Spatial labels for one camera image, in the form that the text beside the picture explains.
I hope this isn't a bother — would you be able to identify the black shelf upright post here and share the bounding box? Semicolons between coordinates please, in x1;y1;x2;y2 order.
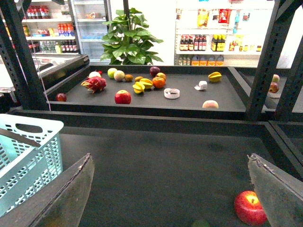
246;0;303;121

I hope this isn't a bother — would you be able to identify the small white tape roll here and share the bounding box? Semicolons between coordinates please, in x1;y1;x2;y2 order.
194;81;208;91

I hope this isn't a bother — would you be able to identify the small dark red apple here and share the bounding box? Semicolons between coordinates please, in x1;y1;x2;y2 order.
56;93;67;102

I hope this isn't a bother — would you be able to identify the red apple on lower shelf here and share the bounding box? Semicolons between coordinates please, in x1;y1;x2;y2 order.
234;191;267;226

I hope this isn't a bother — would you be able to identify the white round fruit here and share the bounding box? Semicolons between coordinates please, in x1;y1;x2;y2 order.
88;71;102;78

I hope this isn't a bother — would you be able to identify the green avocado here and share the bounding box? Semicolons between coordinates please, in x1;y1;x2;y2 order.
191;219;211;227

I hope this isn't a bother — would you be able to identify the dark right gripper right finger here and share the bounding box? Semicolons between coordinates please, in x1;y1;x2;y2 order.
248;153;303;227

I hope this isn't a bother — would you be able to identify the pink dragon fruit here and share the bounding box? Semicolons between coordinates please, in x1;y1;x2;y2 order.
81;76;106;93

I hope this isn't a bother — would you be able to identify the large red apple upper shelf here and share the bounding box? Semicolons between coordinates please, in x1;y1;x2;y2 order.
115;90;132;105

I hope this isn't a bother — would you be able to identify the chest freezer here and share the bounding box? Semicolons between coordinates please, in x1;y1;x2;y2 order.
32;54;89;89

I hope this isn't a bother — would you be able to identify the light blue plastic basket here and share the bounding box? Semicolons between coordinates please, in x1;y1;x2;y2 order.
0;113;64;216

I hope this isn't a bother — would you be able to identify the pomegranate on neighbouring shelf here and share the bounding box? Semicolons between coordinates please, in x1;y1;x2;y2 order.
268;82;279;94

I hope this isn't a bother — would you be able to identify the left black upright post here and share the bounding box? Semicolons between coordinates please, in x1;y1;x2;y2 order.
0;0;49;110

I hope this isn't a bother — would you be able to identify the brown kiwi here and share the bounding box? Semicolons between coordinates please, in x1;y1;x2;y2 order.
124;74;133;82
134;76;143;82

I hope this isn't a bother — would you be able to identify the green potted plant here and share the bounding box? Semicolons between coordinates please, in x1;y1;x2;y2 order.
100;8;163;65

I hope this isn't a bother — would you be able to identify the far yellow starfruit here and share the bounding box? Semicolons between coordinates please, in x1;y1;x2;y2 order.
208;72;222;83

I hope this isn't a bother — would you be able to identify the white foam net ring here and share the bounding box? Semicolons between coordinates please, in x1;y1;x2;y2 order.
163;88;180;99

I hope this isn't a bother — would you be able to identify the green apple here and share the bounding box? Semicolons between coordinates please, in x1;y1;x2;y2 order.
107;68;117;79

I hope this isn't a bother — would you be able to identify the front yellow starfruit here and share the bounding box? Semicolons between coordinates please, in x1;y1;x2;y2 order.
133;82;145;94

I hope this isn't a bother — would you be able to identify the pale green melon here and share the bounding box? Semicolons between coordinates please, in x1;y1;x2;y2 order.
114;70;125;82

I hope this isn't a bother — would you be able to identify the white hanging cable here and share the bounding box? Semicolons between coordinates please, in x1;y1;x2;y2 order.
20;0;52;112

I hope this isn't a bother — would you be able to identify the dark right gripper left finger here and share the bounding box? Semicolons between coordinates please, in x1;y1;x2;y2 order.
0;153;95;227

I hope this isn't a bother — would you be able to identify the small red-yellow apple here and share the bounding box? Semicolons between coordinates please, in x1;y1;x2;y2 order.
156;72;167;80

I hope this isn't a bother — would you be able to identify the yellow starfruit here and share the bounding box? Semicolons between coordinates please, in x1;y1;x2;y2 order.
133;82;145;94
208;72;222;83
139;78;153;89

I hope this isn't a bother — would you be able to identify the peach on neighbouring shelf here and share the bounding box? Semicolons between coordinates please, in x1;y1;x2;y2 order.
272;74;280;83

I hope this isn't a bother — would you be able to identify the dark purple passion fruit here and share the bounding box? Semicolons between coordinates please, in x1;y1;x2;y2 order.
150;66;160;78

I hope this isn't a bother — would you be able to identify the pale peach fruit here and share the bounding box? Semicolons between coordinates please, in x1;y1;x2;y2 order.
202;100;219;109

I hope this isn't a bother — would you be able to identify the rear yellow starfruit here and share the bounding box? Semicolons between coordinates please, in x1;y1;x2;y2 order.
139;78;153;89

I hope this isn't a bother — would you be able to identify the orange persimmon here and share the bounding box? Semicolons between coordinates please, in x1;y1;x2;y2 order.
152;77;166;89

